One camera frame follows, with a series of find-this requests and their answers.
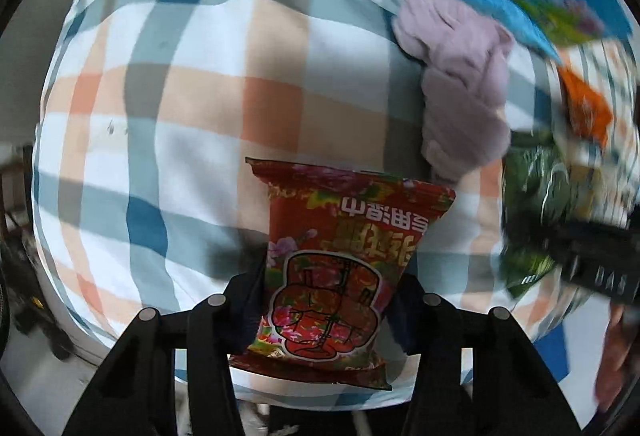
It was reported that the person's hand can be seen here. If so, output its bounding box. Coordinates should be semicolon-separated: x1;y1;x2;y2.
594;303;639;412

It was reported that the green wet wipes pack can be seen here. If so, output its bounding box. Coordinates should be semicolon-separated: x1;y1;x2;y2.
500;130;577;297

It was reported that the purple fluffy cloth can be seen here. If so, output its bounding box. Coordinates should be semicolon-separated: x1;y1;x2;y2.
393;0;514;182

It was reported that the orange snack pack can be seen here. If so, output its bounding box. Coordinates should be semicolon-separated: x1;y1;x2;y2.
556;66;613;149

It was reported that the red floral wet wipes pack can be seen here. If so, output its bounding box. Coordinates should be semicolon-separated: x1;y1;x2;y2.
230;159;456;390

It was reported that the plaid checkered bed sheet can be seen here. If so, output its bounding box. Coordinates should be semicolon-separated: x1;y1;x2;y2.
32;0;586;348

